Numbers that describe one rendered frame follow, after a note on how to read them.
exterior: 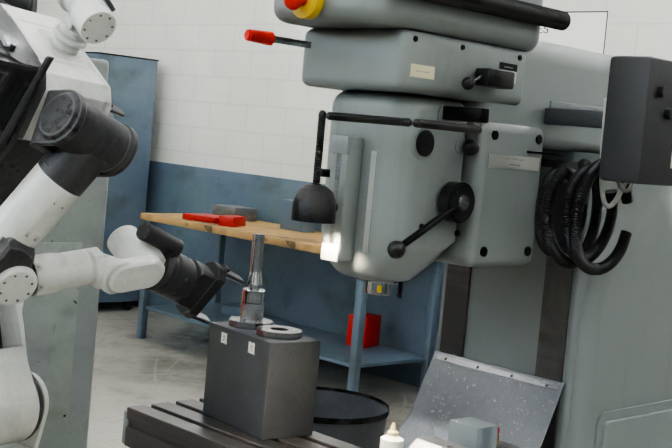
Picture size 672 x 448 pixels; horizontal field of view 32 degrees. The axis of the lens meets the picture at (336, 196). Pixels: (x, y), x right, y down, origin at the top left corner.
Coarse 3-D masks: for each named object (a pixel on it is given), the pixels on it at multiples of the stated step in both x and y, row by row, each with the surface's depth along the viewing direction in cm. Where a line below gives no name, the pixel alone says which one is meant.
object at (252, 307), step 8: (248, 296) 236; (256, 296) 236; (264, 296) 237; (248, 304) 236; (256, 304) 236; (264, 304) 238; (240, 312) 238; (248, 312) 236; (256, 312) 236; (248, 320) 236; (256, 320) 236
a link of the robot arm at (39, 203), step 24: (24, 192) 196; (48, 192) 195; (0, 216) 196; (24, 216) 195; (48, 216) 197; (0, 240) 196; (24, 240) 197; (0, 264) 195; (24, 264) 198; (0, 288) 197; (24, 288) 200
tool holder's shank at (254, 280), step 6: (258, 234) 236; (264, 234) 237; (252, 240) 237; (258, 240) 236; (252, 246) 237; (258, 246) 236; (252, 252) 237; (258, 252) 236; (252, 258) 237; (258, 258) 236; (252, 264) 237; (258, 264) 237; (252, 270) 237; (258, 270) 237; (252, 276) 236; (258, 276) 237; (252, 282) 236; (258, 282) 237; (252, 288) 237; (258, 288) 237
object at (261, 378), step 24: (216, 336) 237; (240, 336) 230; (264, 336) 227; (288, 336) 226; (216, 360) 237; (240, 360) 230; (264, 360) 223; (288, 360) 225; (312, 360) 228; (216, 384) 236; (240, 384) 230; (264, 384) 223; (288, 384) 226; (312, 384) 229; (216, 408) 236; (240, 408) 229; (264, 408) 223; (288, 408) 226; (312, 408) 230; (264, 432) 223; (288, 432) 227
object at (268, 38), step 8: (248, 32) 193; (256, 32) 194; (264, 32) 195; (272, 32) 196; (248, 40) 194; (256, 40) 194; (264, 40) 195; (272, 40) 196; (280, 40) 198; (288, 40) 199; (296, 40) 201
